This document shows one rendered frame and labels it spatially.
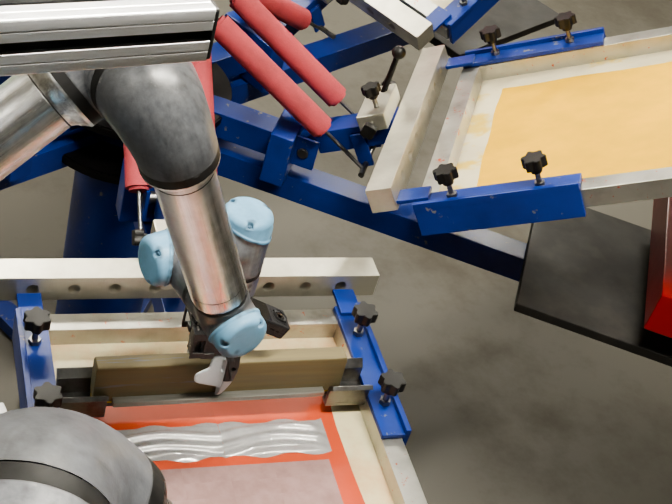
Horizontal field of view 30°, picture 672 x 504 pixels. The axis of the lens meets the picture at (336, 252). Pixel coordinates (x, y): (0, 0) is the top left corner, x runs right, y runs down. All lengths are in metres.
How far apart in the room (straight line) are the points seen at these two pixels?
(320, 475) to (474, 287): 2.05
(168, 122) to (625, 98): 1.33
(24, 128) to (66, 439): 0.74
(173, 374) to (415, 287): 2.03
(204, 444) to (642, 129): 1.01
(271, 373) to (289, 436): 0.11
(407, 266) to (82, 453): 3.26
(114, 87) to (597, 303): 1.42
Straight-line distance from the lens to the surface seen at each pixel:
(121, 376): 1.96
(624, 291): 2.63
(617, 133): 2.41
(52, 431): 0.76
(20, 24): 0.86
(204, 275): 1.56
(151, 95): 1.37
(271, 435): 2.05
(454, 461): 3.46
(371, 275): 2.27
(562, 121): 2.50
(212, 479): 1.98
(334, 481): 2.03
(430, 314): 3.85
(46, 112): 1.45
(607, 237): 2.75
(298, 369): 2.03
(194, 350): 1.93
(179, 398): 2.00
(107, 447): 0.79
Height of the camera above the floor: 2.48
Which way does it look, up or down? 39 degrees down
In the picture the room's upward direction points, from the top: 18 degrees clockwise
